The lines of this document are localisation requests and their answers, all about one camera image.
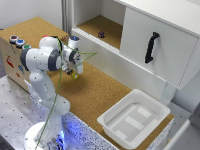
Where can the green button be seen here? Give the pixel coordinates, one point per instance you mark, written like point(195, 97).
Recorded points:
point(26, 47)

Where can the white cabinet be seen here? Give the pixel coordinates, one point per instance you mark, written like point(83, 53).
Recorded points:
point(110, 63)

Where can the white plastic box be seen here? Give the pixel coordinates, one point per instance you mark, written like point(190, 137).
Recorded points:
point(135, 118)

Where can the wooden drawer box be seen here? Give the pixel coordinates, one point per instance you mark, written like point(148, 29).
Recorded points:
point(30, 36)

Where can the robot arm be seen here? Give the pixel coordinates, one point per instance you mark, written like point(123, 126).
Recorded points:
point(41, 83)

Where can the blue button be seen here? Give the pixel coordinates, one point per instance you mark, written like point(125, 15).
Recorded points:
point(20, 42)

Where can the white sliding door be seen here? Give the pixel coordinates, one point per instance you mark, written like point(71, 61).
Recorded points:
point(163, 50)

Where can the red button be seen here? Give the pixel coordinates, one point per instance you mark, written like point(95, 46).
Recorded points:
point(14, 39)

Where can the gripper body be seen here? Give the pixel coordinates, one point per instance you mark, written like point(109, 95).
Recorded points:
point(75, 63)

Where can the purple block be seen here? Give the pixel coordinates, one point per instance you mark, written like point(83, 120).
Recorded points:
point(101, 34)

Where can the yellow block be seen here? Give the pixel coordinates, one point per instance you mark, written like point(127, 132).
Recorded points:
point(75, 76)

